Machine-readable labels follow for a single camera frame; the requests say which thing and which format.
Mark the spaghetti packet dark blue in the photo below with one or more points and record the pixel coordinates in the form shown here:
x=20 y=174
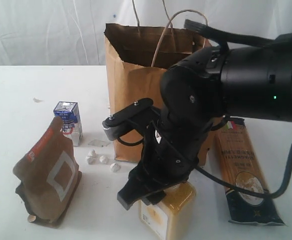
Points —
x=239 y=166

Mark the small paper scrap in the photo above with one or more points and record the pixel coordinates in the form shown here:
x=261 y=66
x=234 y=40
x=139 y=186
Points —
x=37 y=100

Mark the yellow millet bottle white cap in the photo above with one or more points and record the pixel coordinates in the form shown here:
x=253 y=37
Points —
x=170 y=218

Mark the brown paper shopping bag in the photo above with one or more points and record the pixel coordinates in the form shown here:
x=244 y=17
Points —
x=137 y=56

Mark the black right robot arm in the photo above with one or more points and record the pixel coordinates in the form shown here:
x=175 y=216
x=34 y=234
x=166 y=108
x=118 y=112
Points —
x=199 y=93

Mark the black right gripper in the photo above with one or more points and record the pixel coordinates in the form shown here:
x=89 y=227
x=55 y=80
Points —
x=169 y=154

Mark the blue white milk carton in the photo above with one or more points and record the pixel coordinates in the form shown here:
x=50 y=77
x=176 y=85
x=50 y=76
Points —
x=70 y=115

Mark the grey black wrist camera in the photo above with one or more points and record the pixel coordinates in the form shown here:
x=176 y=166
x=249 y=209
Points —
x=136 y=116

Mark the brown kraft coffee pouch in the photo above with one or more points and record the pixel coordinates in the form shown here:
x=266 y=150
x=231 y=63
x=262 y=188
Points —
x=49 y=176

